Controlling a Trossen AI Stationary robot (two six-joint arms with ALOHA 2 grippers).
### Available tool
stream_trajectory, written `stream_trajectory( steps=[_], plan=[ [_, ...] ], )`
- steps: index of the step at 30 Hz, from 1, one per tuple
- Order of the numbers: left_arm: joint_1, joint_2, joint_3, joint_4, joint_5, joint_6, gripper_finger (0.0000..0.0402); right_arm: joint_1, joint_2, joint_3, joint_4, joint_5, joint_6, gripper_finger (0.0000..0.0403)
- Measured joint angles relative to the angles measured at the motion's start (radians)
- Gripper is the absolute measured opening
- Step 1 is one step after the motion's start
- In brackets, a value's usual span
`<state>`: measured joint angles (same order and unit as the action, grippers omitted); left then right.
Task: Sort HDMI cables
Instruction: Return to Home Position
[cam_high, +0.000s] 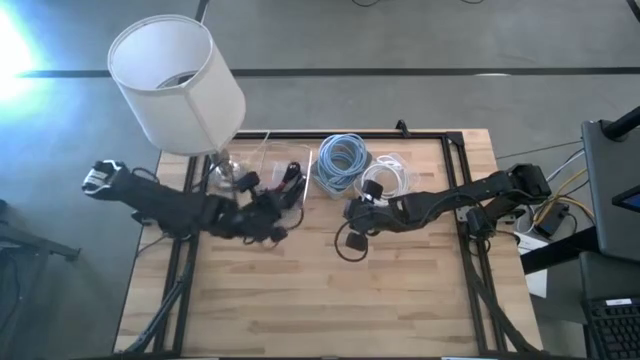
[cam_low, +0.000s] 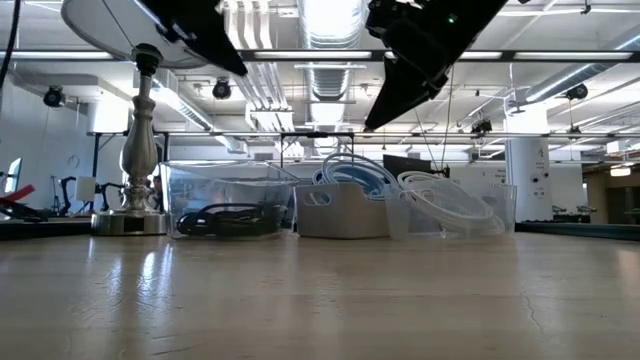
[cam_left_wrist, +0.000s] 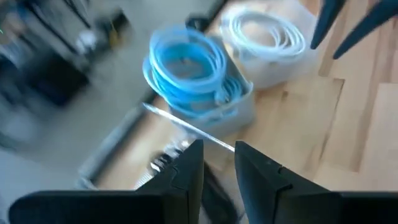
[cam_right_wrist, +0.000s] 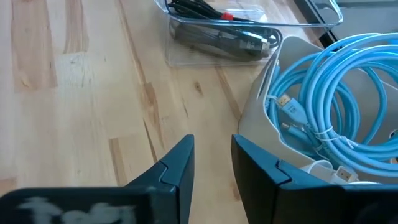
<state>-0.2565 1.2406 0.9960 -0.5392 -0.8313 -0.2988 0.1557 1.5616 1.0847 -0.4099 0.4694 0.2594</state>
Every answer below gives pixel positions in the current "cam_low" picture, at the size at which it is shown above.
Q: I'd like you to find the clear rectangular plastic bin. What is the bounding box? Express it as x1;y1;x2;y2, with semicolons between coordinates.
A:
159;159;302;241

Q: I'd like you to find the white shade silver table lamp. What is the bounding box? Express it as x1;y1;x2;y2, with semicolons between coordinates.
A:
59;0;204;237

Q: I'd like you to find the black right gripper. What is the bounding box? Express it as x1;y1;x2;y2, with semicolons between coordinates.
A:
364;0;509;132

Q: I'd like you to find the large black cable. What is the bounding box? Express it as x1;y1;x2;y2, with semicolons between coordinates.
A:
175;202;281;238

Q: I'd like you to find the black cable with red tie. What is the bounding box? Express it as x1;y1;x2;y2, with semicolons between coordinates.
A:
209;207;290;237

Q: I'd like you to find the long black crossbar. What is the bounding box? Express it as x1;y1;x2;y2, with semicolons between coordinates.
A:
0;48;640;64

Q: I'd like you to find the white round column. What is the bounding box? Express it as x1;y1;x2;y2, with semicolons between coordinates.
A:
503;102;552;224

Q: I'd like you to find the red background object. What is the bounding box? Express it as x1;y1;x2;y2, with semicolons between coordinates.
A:
0;183;37;204

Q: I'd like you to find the tilted background screen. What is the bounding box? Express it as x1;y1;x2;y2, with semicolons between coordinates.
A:
3;157;24;194

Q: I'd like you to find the white cable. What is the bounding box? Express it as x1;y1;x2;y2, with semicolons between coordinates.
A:
397;170;501;231
399;184;507;238

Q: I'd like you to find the silver ventilation duct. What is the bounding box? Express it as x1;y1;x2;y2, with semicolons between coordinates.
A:
298;0;367;161

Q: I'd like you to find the black background monitor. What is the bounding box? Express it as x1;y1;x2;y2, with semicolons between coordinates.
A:
382;153;433;179

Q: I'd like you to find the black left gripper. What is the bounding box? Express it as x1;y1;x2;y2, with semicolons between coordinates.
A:
139;0;249;78

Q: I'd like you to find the short black cable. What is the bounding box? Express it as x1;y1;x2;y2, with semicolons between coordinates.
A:
249;203;290;226

